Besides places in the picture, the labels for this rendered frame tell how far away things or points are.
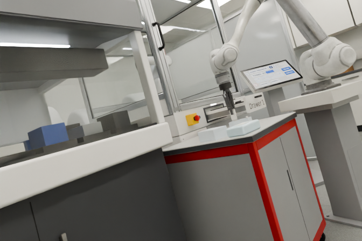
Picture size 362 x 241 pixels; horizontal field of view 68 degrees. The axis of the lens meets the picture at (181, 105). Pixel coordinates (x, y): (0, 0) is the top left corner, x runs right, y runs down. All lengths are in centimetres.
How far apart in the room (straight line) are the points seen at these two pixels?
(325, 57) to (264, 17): 199
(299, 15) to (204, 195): 113
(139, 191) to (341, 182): 130
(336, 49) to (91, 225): 147
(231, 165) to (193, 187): 27
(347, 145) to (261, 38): 206
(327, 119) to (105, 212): 139
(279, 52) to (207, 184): 246
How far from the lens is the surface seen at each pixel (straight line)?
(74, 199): 105
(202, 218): 146
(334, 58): 172
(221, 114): 189
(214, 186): 133
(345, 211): 209
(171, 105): 169
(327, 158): 198
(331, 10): 508
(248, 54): 370
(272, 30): 358
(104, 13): 123
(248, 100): 179
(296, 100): 182
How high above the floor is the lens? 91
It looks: 2 degrees up
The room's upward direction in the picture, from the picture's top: 15 degrees counter-clockwise
